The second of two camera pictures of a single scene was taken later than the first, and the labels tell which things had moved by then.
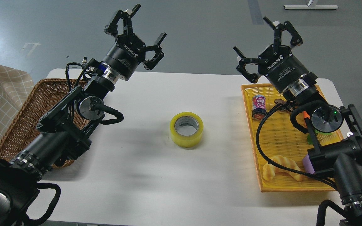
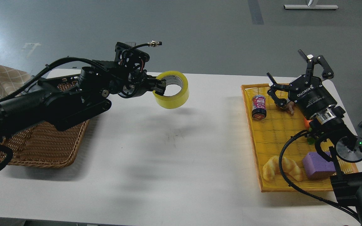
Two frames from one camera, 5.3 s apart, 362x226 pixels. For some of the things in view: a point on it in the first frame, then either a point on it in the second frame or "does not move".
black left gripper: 123,58 to 138,83
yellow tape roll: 186,129 to 176,101
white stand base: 312,7 does not move
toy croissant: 269,170 does not move
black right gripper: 276,62 to 310,98
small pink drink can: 258,101 does not move
